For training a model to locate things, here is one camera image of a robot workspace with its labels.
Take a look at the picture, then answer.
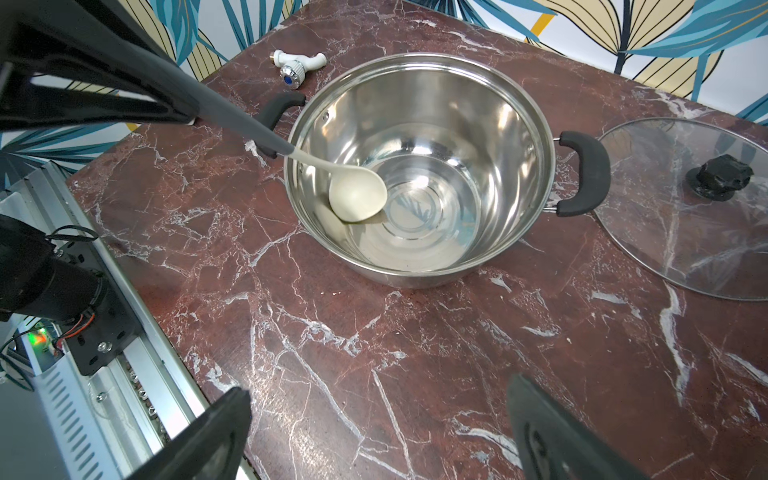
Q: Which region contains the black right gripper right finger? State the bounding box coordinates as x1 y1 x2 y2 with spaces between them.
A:
506 374 647 479

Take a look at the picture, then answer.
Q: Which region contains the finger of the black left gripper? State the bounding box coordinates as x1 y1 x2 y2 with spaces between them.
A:
0 0 205 133

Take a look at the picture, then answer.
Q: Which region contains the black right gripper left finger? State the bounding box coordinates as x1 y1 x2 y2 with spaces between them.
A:
131 387 251 480

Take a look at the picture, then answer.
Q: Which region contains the glass pot lid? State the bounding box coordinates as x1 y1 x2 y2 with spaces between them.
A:
596 118 767 301

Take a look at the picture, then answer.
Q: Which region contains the stainless steel pot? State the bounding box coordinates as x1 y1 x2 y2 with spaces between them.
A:
284 53 611 289

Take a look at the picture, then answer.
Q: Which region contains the grey handled white spoon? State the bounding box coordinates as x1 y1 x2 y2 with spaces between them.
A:
147 55 388 222

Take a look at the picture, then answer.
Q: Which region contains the white plastic water tap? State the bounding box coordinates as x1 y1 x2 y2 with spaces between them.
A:
270 50 327 90

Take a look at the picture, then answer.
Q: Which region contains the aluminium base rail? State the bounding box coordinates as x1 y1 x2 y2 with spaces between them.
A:
1 163 211 479

